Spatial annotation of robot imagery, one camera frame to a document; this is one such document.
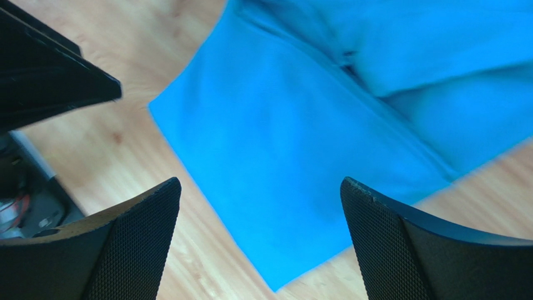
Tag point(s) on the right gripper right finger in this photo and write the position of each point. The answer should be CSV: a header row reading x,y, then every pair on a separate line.
x,y
405,253

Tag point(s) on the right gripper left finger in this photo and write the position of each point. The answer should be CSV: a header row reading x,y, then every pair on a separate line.
x,y
117,253

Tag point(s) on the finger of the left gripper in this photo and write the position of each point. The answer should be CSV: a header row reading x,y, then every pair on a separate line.
x,y
43,73

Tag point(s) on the teal blue t-shirt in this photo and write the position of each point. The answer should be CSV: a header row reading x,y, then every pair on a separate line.
x,y
286,98

